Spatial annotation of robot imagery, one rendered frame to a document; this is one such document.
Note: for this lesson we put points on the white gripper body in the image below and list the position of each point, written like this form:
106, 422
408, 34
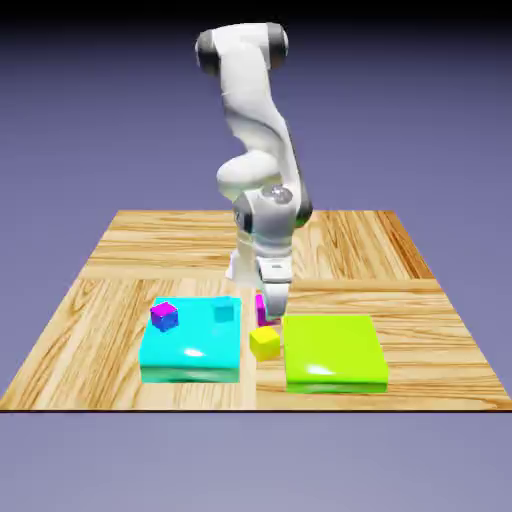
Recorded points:
276, 294

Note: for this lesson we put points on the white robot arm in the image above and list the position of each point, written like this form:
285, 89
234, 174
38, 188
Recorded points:
256, 120

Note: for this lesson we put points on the small magenta cube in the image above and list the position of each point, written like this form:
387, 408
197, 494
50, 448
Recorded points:
260, 312

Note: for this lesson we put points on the small yellow cube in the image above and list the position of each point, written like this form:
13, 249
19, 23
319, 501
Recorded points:
264, 343

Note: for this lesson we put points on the small cyan cube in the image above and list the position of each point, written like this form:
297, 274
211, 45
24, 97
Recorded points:
223, 312

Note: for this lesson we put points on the small purple cube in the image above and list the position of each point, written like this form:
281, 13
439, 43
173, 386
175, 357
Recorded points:
164, 316

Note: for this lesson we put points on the large lime green box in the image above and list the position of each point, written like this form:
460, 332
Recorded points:
332, 352

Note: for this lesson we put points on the large cyan box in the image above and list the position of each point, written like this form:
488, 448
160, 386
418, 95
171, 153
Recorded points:
192, 344

